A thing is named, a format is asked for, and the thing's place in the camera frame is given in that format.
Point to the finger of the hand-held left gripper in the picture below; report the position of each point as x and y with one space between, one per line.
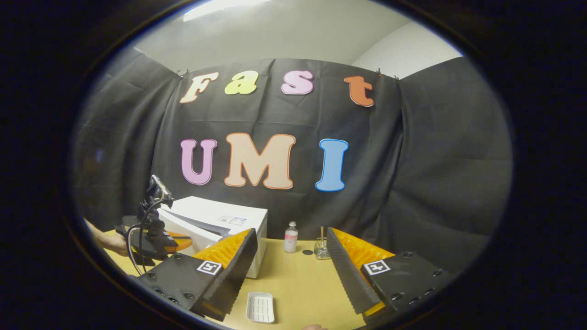
179 243

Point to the black backdrop cloth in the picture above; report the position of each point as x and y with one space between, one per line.
435 183

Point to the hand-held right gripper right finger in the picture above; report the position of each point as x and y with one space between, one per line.
348 275

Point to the white microwave oven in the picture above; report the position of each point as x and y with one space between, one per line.
206 211

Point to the small bottle with pink label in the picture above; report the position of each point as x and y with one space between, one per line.
290 240

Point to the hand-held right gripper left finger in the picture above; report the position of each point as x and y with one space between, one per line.
240 270

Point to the white plastic tray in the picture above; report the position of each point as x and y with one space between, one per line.
260 307

